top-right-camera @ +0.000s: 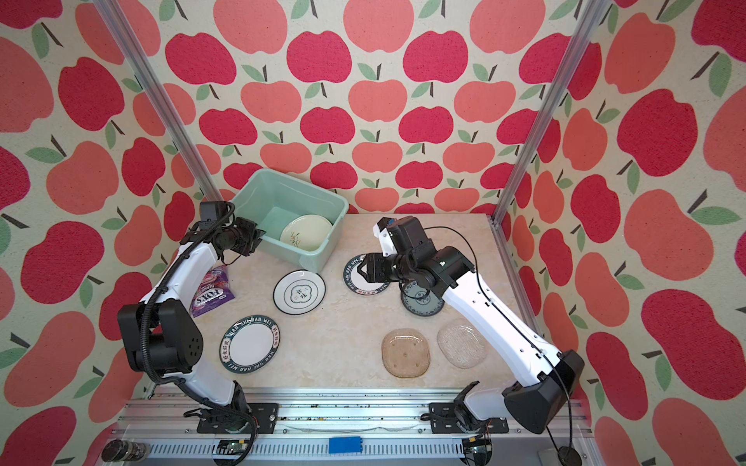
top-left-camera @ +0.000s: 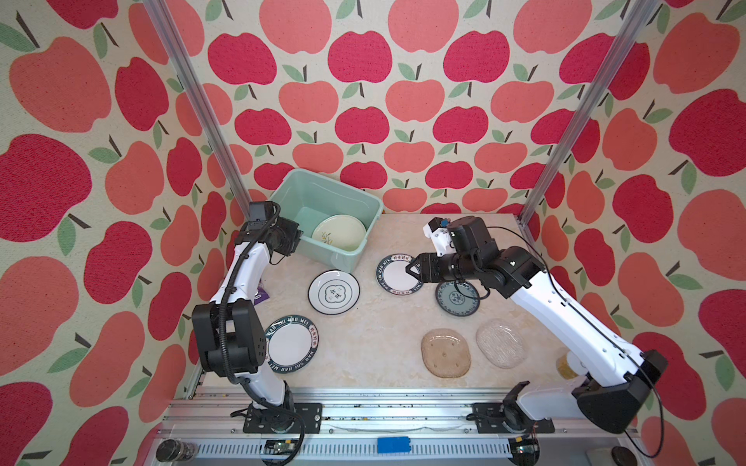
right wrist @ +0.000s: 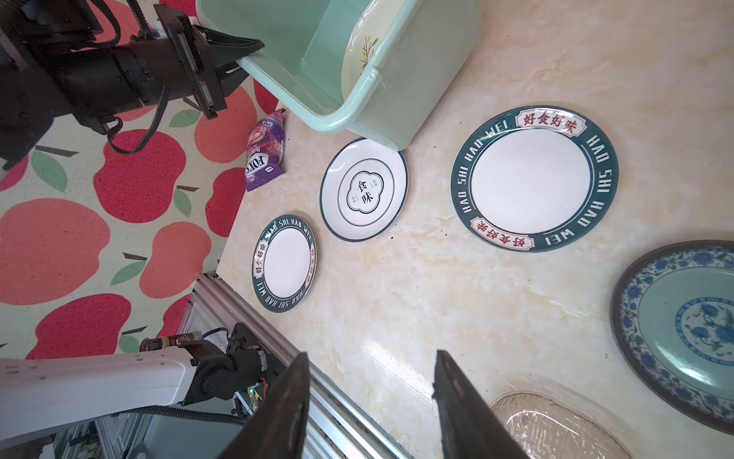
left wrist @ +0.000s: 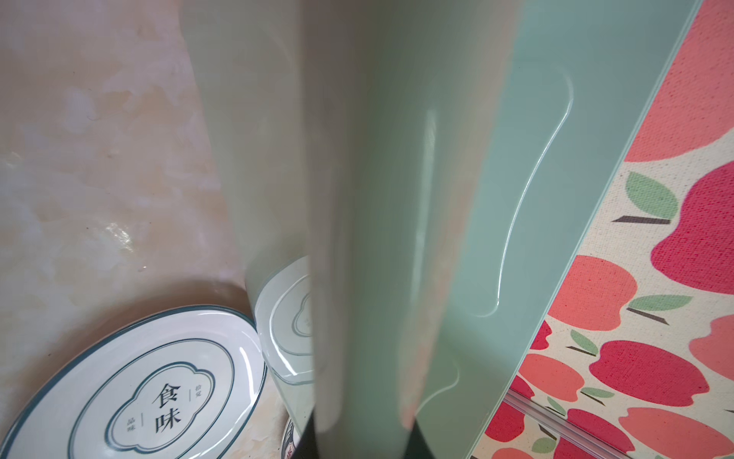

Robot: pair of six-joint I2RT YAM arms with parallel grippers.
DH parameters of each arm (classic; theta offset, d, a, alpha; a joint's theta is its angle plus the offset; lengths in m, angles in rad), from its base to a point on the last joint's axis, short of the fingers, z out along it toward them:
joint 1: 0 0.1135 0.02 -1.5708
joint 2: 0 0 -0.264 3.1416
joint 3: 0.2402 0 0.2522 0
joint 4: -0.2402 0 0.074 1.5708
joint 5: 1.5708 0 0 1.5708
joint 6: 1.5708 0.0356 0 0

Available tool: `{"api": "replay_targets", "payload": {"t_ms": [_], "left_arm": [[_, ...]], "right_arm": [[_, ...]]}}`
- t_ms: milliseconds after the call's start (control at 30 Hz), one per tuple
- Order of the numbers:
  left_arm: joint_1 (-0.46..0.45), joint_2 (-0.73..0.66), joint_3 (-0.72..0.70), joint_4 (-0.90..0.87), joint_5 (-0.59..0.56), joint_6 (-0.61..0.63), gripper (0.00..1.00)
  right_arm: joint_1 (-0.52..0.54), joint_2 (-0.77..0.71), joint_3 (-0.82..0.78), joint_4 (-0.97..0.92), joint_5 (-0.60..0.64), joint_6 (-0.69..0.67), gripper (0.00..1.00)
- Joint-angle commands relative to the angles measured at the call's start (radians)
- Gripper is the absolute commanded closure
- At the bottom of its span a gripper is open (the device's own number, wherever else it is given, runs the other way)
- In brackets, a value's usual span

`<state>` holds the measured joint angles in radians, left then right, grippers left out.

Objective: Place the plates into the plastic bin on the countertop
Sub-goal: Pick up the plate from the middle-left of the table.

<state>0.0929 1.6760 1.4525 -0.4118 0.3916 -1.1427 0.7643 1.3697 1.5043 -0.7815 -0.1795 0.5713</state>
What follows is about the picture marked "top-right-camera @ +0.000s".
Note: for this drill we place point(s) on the white plate dark lettered rim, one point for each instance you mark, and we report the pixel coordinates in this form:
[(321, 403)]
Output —
[(357, 283)]

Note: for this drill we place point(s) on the left aluminium frame post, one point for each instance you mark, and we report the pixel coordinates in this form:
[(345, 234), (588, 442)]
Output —
[(115, 19)]

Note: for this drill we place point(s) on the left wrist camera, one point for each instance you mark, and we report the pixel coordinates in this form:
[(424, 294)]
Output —
[(214, 214)]

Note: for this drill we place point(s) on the amber glass square plate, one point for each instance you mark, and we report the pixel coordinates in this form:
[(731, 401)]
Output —
[(405, 353)]

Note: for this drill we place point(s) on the clear glass square plate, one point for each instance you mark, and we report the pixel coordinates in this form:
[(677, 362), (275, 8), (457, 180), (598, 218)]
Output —
[(461, 344)]

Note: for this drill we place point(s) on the purple Fox's candy bag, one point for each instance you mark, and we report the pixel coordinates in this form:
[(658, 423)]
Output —
[(213, 292)]

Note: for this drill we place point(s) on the white plate teal cloud outline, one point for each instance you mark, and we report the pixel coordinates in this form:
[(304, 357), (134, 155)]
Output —
[(299, 292)]

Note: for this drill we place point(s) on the mint green plastic bin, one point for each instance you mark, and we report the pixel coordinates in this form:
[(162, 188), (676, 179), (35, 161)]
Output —
[(272, 200)]

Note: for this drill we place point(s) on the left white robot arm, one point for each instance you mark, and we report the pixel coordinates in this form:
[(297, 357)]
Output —
[(161, 338)]

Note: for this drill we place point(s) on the blue block on rail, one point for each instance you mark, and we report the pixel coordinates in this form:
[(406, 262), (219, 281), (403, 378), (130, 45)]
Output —
[(345, 445)]

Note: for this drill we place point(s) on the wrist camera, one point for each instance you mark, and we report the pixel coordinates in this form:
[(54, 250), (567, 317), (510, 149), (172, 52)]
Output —
[(214, 214), (397, 236)]

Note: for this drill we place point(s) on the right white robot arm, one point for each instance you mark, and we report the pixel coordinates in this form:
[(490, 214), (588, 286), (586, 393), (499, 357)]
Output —
[(545, 376)]

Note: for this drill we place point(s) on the dark round cap left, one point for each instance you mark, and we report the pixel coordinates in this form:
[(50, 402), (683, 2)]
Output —
[(119, 450)]

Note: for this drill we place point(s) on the dark round object right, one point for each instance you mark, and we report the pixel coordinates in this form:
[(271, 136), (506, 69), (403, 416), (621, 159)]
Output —
[(569, 456)]

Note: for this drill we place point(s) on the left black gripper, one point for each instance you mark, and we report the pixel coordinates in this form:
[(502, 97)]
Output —
[(254, 232)]

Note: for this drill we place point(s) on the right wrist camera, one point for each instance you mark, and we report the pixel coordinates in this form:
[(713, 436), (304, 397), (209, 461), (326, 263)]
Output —
[(397, 236)]

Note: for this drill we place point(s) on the aluminium frame post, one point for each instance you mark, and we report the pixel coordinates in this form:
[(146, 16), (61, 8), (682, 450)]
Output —
[(579, 41), (115, 19)]

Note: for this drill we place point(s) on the cream plate with flower sprig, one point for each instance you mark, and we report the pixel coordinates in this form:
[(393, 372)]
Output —
[(308, 232)]

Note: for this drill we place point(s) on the right aluminium frame post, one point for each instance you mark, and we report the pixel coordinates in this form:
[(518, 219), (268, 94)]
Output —
[(579, 41)]

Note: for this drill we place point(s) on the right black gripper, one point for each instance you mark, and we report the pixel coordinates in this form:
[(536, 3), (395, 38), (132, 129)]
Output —
[(375, 267)]

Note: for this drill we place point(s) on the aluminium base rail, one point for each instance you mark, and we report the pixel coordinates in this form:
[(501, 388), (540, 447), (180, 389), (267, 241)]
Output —
[(295, 426)]

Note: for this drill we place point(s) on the small blue patterned plate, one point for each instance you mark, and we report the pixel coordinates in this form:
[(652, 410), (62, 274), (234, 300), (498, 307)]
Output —
[(419, 301)]

